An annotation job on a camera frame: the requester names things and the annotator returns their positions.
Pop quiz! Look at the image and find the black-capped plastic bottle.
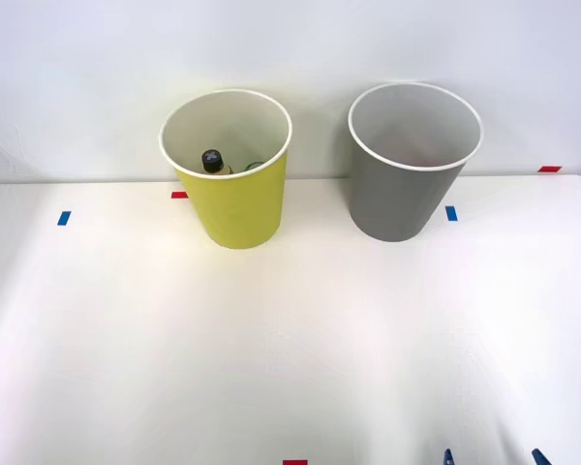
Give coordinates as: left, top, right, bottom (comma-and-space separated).
200, 148, 235, 176

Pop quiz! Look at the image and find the grey plastic waste bin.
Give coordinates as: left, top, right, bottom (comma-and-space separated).
347, 81, 484, 243

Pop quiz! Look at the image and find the yellow-green plastic waste bin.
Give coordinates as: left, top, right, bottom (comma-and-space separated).
158, 87, 293, 251

